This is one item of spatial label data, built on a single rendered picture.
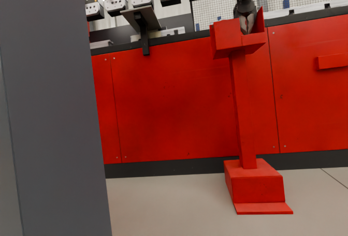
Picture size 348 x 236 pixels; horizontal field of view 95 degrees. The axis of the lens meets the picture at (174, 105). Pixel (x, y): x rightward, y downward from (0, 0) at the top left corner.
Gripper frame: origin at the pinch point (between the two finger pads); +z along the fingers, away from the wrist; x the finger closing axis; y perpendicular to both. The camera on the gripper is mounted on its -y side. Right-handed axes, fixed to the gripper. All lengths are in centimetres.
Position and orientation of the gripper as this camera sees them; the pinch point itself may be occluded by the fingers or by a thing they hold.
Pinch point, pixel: (247, 32)
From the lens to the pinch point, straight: 85.7
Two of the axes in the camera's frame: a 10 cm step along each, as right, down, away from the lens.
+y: 1.3, -1.1, 9.9
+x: -9.8, 1.1, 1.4
